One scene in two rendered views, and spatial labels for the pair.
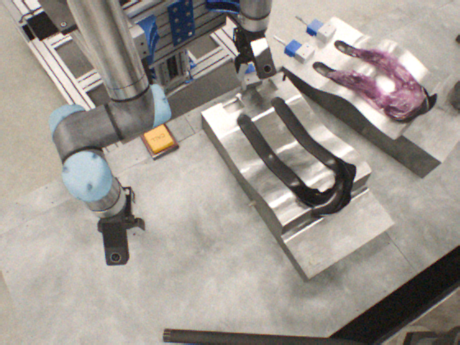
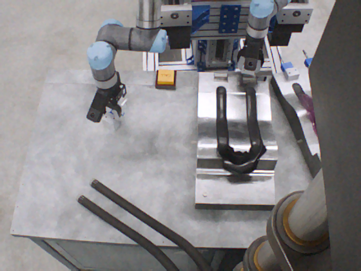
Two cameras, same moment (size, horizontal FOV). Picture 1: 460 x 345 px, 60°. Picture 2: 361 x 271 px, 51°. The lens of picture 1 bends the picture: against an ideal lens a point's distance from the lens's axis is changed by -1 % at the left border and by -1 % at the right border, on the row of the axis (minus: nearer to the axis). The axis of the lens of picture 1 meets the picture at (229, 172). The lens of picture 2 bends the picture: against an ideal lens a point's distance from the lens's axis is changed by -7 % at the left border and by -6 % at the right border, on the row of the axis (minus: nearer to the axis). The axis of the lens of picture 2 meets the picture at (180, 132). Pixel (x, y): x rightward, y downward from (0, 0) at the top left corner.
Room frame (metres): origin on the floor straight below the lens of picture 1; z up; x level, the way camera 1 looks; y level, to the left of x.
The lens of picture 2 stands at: (-0.25, -0.41, 2.09)
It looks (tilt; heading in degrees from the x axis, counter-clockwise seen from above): 60 degrees down; 36
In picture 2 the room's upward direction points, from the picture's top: straight up
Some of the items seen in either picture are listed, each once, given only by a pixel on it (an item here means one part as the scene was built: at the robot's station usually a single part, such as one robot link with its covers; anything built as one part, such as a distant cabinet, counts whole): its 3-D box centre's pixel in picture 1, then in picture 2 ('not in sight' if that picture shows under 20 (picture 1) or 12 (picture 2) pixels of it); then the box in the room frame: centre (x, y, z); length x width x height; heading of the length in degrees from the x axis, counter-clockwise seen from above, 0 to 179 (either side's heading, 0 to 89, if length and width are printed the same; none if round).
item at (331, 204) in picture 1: (297, 152); (239, 123); (0.44, -0.16, 0.92); 0.35 x 0.16 x 0.09; 33
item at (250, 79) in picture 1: (246, 70); (249, 66); (0.74, -0.04, 0.83); 0.13 x 0.05 x 0.05; 21
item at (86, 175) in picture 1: (91, 181); (101, 60); (0.25, 0.24, 1.14); 0.09 x 0.08 x 0.11; 29
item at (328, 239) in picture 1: (294, 167); (234, 134); (0.42, -0.16, 0.87); 0.50 x 0.26 x 0.14; 33
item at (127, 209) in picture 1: (114, 206); (109, 90); (0.26, 0.24, 0.98); 0.09 x 0.08 x 0.12; 8
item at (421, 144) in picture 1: (379, 86); (328, 119); (0.69, -0.42, 0.86); 0.50 x 0.26 x 0.11; 51
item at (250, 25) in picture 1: (253, 16); (256, 28); (0.72, -0.04, 1.07); 0.08 x 0.08 x 0.05
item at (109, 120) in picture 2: (130, 220); (117, 111); (0.27, 0.25, 0.83); 0.13 x 0.05 x 0.05; 8
